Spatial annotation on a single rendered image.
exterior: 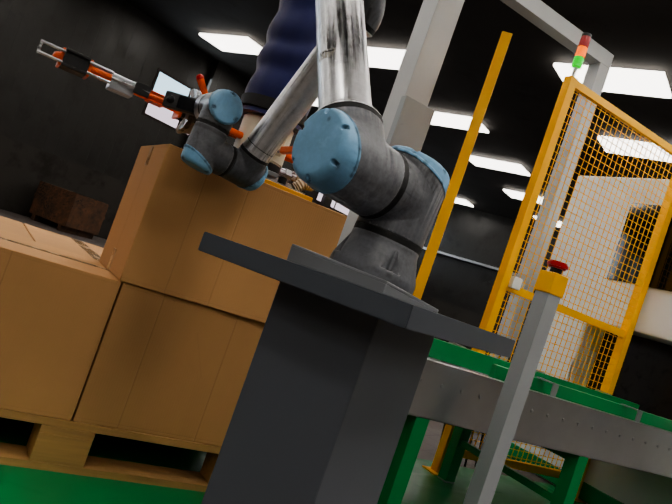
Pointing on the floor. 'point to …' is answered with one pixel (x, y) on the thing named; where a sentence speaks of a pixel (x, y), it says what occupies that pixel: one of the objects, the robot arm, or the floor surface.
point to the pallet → (50, 442)
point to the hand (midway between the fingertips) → (182, 110)
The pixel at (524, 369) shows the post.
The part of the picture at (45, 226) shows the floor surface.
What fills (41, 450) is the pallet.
